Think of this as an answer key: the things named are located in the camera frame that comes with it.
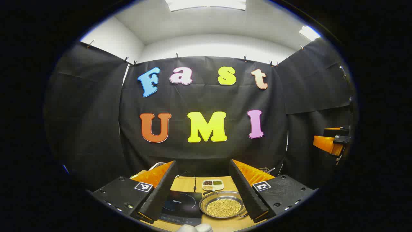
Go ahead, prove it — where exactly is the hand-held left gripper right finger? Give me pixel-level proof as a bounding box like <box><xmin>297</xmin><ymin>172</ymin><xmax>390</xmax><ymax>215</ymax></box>
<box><xmin>229</xmin><ymin>159</ymin><xmax>317</xmax><ymax>223</ymax></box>

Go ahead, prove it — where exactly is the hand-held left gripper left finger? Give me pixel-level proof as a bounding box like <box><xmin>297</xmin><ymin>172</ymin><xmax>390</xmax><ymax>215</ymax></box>
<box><xmin>92</xmin><ymin>160</ymin><xmax>178</xmax><ymax>224</ymax></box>

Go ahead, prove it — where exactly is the stainless steel pot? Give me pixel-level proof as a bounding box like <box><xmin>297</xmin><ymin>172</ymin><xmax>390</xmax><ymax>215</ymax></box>
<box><xmin>199</xmin><ymin>190</ymin><xmax>250</xmax><ymax>219</ymax></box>

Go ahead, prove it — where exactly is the black induction cooktop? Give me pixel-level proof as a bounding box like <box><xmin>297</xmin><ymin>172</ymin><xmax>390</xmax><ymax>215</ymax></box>
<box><xmin>158</xmin><ymin>190</ymin><xmax>203</xmax><ymax>226</ymax></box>

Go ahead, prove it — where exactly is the pile of soybeans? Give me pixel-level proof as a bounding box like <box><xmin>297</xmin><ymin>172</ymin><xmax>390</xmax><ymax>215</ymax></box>
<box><xmin>206</xmin><ymin>199</ymin><xmax>244</xmax><ymax>217</ymax></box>

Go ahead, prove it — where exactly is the white divided bean plate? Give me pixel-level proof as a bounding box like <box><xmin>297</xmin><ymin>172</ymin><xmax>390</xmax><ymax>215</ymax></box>
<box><xmin>202</xmin><ymin>179</ymin><xmax>224</xmax><ymax>191</ymax></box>

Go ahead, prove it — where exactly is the metal backdrop stand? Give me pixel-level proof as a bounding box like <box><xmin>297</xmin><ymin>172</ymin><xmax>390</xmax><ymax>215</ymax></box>
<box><xmin>339</xmin><ymin>65</ymin><xmax>353</xmax><ymax>103</ymax></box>

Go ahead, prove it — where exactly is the ceiling light panel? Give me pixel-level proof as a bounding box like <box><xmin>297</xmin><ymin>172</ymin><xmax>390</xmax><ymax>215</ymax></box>
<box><xmin>299</xmin><ymin>26</ymin><xmax>322</xmax><ymax>41</ymax></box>

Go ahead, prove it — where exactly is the black power cable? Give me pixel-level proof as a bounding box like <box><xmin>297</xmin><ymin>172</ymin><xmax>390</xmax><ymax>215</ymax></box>
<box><xmin>179</xmin><ymin>172</ymin><xmax>197</xmax><ymax>193</ymax></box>

